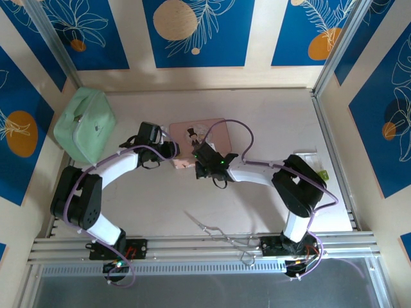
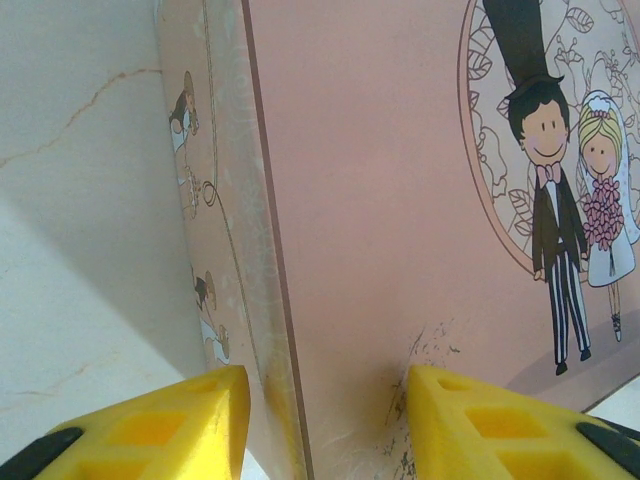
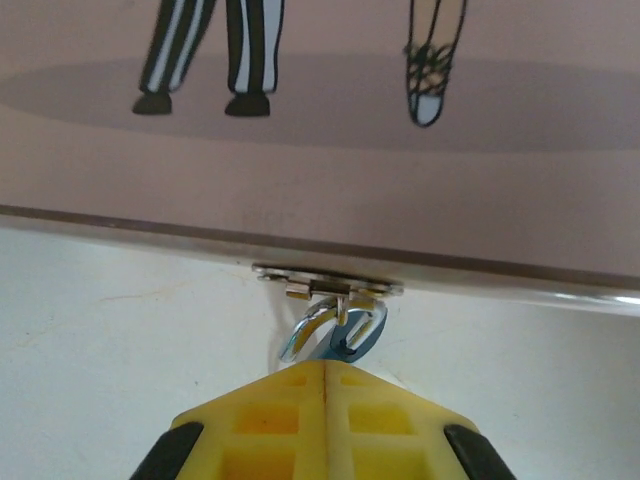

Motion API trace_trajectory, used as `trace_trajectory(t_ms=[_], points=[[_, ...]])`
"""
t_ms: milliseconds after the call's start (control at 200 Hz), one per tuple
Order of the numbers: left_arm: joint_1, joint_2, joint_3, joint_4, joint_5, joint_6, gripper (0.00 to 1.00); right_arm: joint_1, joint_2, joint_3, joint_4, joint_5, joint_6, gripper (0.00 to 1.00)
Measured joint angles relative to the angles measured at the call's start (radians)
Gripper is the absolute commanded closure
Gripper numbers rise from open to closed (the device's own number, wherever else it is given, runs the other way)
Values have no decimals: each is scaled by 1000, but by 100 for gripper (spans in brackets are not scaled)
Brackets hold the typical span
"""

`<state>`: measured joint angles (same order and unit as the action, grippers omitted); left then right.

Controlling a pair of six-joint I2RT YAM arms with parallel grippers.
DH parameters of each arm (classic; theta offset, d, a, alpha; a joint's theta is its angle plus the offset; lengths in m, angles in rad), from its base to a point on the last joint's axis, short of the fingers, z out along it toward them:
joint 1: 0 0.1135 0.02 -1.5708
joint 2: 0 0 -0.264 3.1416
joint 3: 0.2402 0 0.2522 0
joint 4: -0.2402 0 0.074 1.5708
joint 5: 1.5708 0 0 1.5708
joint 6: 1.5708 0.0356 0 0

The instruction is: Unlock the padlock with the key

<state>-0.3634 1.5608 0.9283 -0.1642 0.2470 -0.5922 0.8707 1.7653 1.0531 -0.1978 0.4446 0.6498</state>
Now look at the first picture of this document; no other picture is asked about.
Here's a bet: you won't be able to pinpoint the pink tin with wedding couple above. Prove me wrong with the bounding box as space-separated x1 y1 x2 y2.
169 117 232 155

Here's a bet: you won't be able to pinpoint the metal forceps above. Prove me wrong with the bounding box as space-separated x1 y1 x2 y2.
182 210 261 267

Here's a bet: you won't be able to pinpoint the mint green zip pouch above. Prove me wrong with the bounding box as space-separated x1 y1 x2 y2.
53 86 117 164

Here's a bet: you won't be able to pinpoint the left gripper black wire loop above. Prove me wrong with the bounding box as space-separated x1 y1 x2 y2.
140 158 162 171

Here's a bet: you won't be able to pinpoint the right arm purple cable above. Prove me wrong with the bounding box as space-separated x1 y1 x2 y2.
200 119 340 283

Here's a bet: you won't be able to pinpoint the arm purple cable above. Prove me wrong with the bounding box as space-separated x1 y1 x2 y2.
64 140 180 288
200 119 340 283

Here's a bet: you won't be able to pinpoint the aluminium front rail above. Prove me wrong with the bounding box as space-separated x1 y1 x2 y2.
27 231 381 266

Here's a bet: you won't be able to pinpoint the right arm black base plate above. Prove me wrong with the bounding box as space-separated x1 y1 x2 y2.
259 235 324 258

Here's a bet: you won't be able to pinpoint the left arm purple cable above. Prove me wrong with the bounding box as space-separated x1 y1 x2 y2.
64 140 180 288

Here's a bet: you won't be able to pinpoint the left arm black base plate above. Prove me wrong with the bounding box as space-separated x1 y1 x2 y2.
87 238 149 261

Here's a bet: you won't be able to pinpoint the grey slotted cable duct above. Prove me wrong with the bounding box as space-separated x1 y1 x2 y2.
40 260 290 277

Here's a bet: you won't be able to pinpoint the blue floral wall poster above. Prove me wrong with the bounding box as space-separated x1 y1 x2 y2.
0 44 55 207
333 0 411 87
40 0 131 71
348 30 411 200
271 0 358 67
0 0 68 94
142 0 256 69

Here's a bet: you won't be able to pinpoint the aluminium right side rail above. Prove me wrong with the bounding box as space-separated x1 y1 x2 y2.
310 89 362 232

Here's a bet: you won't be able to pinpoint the aluminium left corner post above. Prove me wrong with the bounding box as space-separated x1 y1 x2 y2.
24 0 82 92

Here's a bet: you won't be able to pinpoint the aluminium corner post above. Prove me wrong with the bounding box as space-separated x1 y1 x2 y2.
24 0 82 92
311 0 375 98

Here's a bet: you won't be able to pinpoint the aluminium right corner post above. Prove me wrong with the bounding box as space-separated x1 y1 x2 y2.
311 0 375 98

